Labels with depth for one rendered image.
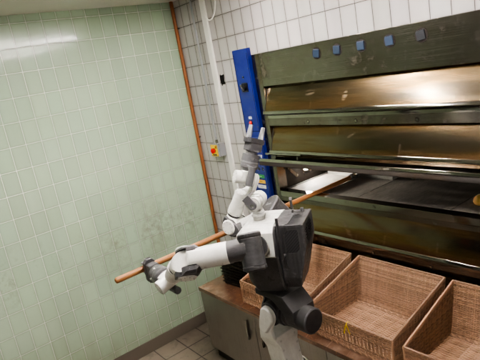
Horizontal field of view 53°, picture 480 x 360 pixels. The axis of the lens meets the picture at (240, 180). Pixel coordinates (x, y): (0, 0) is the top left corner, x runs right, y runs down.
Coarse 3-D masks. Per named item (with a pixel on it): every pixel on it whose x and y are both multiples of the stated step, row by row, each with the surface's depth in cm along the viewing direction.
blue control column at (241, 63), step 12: (240, 60) 320; (240, 72) 324; (252, 72) 317; (240, 84) 327; (252, 84) 318; (240, 96) 331; (252, 96) 321; (252, 108) 324; (252, 120) 328; (252, 132) 332; (264, 144) 328; (264, 156) 329
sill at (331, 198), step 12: (288, 192) 325; (300, 192) 317; (348, 204) 285; (360, 204) 278; (372, 204) 271; (384, 204) 265; (396, 204) 262; (408, 204) 258; (420, 216) 248; (432, 216) 242; (444, 216) 237; (456, 216) 232; (468, 216) 228
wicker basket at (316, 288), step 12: (312, 252) 315; (324, 252) 307; (348, 252) 292; (312, 264) 315; (324, 264) 307; (336, 264) 299; (348, 264) 289; (312, 276) 315; (324, 276) 308; (252, 288) 300; (312, 288) 312; (324, 288) 278; (252, 300) 303; (324, 312) 280
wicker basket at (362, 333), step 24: (360, 264) 285; (384, 264) 271; (336, 288) 275; (360, 288) 285; (384, 288) 272; (408, 288) 260; (336, 312) 277; (360, 312) 274; (384, 312) 270; (408, 312) 260; (336, 336) 250; (360, 336) 235; (384, 336) 247; (408, 336) 227
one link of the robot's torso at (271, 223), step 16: (256, 224) 202; (272, 224) 199; (288, 224) 196; (304, 224) 197; (272, 240) 195; (288, 240) 197; (304, 240) 194; (272, 256) 196; (288, 256) 199; (304, 256) 196; (256, 272) 204; (272, 272) 201; (288, 272) 201; (304, 272) 204; (272, 288) 206; (288, 288) 207
